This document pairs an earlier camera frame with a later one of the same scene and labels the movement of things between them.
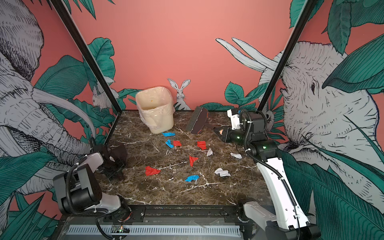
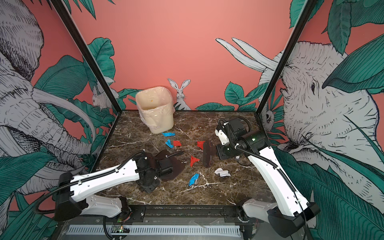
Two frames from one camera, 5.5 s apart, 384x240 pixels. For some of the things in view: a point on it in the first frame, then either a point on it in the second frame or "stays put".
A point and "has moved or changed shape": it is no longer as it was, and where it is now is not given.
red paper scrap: [177, 143] stays put
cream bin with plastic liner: [156, 108] stays put
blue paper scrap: [193, 177] has moved or changed shape
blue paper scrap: [169, 143] stays put
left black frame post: [68, 21] stays put
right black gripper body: [232, 137] → [228, 151]
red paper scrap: [202, 144] stays put
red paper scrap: [192, 159] stays put
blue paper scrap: [168, 134] stays put
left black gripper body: [110, 164] → [150, 187]
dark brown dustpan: [118, 152] → [171, 167]
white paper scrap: [222, 173] stays put
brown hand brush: [198, 121] → [208, 149]
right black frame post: [309, 6] stays put
